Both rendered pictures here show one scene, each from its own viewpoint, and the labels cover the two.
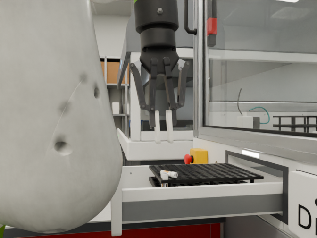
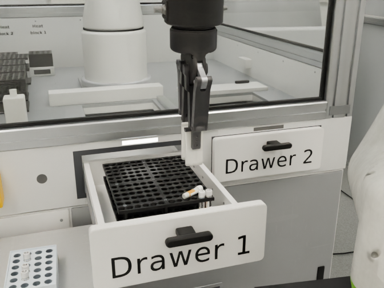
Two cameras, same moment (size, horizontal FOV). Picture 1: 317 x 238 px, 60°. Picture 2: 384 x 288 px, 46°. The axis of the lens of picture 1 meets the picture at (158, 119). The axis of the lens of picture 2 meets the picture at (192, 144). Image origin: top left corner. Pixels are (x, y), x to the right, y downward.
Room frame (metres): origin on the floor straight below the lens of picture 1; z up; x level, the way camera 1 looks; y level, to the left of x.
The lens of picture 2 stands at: (0.68, 0.73, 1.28)
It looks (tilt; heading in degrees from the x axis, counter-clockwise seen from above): 20 degrees down; 263
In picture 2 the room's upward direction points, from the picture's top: straight up
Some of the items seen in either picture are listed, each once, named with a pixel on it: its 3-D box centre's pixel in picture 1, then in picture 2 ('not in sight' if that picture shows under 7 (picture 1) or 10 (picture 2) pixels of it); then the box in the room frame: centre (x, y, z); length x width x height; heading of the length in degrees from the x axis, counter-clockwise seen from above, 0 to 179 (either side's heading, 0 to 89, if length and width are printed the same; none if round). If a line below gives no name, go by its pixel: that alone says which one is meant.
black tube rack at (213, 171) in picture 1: (200, 183); (154, 194); (0.65, -0.10, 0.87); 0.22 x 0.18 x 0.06; 100
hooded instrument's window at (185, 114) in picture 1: (187, 106); not in sight; (2.42, -0.25, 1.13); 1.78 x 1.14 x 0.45; 10
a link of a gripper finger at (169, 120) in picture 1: (169, 126); (190, 140); (0.59, -0.02, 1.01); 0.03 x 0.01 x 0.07; 8
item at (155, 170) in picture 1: (158, 173); (166, 203); (0.63, 0.00, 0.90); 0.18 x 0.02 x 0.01; 10
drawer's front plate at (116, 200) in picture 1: (114, 185); (182, 243); (0.62, 0.10, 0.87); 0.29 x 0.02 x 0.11; 10
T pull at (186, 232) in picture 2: not in sight; (187, 235); (0.61, 0.12, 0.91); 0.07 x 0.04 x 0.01; 10
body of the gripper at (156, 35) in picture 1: (158, 53); (193, 54); (0.59, 0.00, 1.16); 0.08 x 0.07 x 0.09; 99
